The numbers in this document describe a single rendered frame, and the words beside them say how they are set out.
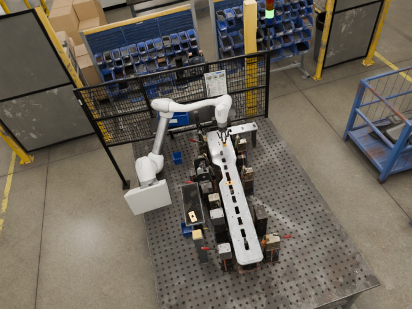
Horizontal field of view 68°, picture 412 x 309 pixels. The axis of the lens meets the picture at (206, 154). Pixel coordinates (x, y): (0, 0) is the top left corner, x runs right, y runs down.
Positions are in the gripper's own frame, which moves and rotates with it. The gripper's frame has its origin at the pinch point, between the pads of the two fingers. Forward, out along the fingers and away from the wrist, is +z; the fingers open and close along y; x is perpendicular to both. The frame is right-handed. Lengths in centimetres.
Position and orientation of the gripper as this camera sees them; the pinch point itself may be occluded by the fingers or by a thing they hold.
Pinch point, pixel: (224, 140)
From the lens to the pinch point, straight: 290.2
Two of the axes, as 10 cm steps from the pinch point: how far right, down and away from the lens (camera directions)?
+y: -9.8, 2.0, -0.2
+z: 1.2, 6.6, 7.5
